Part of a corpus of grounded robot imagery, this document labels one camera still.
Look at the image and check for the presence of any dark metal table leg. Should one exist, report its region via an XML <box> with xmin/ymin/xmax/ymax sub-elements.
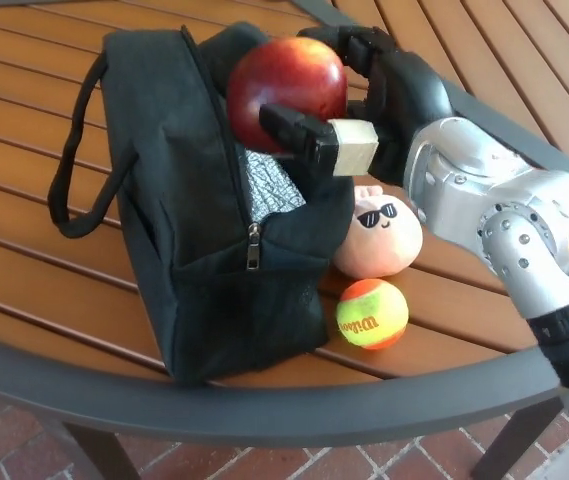
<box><xmin>468</xmin><ymin>394</ymin><xmax>565</xmax><ymax>480</ymax></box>
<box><xmin>61</xmin><ymin>422</ymin><xmax>133</xmax><ymax>480</ymax></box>

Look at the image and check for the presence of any red apple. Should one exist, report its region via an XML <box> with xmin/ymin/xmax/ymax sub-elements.
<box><xmin>226</xmin><ymin>36</ymin><xmax>349</xmax><ymax>155</ymax></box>

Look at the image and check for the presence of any peach dumpling plush with sunglasses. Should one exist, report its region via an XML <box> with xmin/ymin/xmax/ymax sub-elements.
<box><xmin>332</xmin><ymin>183</ymin><xmax>424</xmax><ymax>280</ymax></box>

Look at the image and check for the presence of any yellow orange tennis ball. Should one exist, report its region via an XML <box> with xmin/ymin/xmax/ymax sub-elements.
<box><xmin>334</xmin><ymin>278</ymin><xmax>410</xmax><ymax>351</ymax></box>

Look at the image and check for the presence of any black insulated lunch bag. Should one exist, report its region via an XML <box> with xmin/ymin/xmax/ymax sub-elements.
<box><xmin>47</xmin><ymin>22</ymin><xmax>356</xmax><ymax>386</ymax></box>

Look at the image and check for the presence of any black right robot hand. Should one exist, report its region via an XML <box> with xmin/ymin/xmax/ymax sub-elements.
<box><xmin>258</xmin><ymin>24</ymin><xmax>459</xmax><ymax>185</ymax></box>

